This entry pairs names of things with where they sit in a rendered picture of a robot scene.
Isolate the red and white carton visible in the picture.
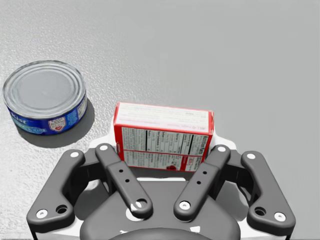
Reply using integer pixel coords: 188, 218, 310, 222
113, 101, 215, 173

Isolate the blue flat can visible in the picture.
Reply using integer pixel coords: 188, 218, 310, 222
2, 59, 89, 137

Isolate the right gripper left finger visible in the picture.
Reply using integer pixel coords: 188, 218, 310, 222
25, 136, 154, 234

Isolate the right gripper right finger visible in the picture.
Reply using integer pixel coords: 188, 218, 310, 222
172, 136, 297, 237

